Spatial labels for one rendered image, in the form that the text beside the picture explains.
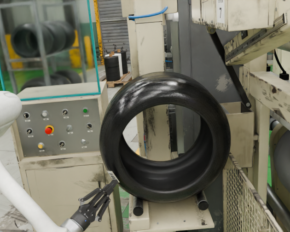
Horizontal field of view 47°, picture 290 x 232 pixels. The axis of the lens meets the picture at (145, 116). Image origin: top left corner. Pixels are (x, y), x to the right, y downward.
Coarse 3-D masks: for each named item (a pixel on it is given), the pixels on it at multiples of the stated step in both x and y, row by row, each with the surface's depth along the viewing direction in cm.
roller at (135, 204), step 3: (135, 198) 147; (138, 198) 146; (135, 201) 145; (138, 201) 144; (141, 201) 145; (135, 204) 142; (138, 204) 142; (141, 204) 143; (135, 207) 140; (138, 207) 140; (141, 207) 141; (135, 210) 140; (138, 210) 140; (141, 210) 140; (135, 213) 141; (138, 213) 141; (141, 213) 141
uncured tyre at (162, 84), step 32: (128, 96) 130; (160, 96) 127; (192, 96) 128; (224, 128) 133; (128, 160) 164; (192, 160) 165; (224, 160) 138; (128, 192) 143; (160, 192) 140; (192, 192) 141
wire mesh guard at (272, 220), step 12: (240, 168) 149; (228, 180) 172; (228, 192) 174; (252, 192) 131; (228, 204) 176; (240, 204) 152; (252, 204) 134; (264, 204) 122; (228, 216) 178; (240, 216) 154; (228, 228) 181; (240, 228) 156; (264, 228) 123; (276, 228) 109
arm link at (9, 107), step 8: (0, 96) 127; (8, 96) 130; (16, 96) 135; (0, 104) 124; (8, 104) 127; (16, 104) 131; (0, 112) 123; (8, 112) 127; (16, 112) 131; (0, 120) 124; (8, 120) 128; (0, 128) 127; (0, 136) 133
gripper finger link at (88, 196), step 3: (96, 189) 134; (99, 189) 133; (90, 192) 133; (93, 192) 131; (96, 192) 132; (87, 195) 131; (90, 195) 131; (93, 195) 131; (81, 198) 128; (84, 198) 129; (87, 198) 130; (81, 201) 128
